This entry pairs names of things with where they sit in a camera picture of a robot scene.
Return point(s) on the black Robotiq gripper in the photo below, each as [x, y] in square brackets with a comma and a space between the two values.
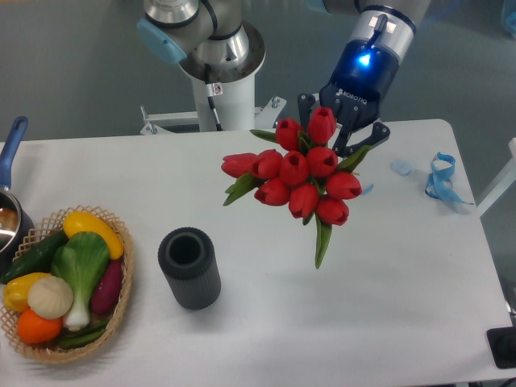
[354, 92]

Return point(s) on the red tulip bouquet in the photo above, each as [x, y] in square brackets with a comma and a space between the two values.
[304, 174]

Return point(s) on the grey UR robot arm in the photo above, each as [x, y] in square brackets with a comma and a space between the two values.
[390, 25]

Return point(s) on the dark grey ribbed vase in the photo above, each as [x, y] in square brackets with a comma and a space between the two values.
[187, 259]

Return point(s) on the curled blue ribbon strip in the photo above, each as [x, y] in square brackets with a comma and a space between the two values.
[367, 189]

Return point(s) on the small pale blue cap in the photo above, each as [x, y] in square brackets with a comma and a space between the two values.
[401, 167]

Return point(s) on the tangled blue ribbon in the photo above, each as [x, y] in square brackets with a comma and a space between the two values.
[439, 182]

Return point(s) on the yellow toy squash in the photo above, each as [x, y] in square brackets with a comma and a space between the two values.
[81, 221]

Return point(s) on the purple toy sweet potato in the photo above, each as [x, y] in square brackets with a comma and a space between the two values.
[107, 292]

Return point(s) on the green toy bok choy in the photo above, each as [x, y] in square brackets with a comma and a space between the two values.
[81, 262]

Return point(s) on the black device at edge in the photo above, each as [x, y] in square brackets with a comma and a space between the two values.
[502, 346]

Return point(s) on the woven wicker basket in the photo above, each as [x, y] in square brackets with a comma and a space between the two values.
[51, 353]

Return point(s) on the dark green toy cucumber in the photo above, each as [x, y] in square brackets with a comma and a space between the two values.
[37, 259]

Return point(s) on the green toy bean pods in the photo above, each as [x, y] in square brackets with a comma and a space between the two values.
[83, 337]

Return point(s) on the yellow toy bell pepper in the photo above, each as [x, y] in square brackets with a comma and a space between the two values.
[15, 293]

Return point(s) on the orange toy orange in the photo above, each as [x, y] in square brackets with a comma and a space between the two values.
[33, 329]

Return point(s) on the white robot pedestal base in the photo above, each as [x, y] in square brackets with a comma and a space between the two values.
[222, 74]

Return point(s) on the white frame at right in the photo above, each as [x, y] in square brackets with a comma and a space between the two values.
[499, 185]

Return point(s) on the blue handled saucepan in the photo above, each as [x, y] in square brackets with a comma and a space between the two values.
[15, 222]

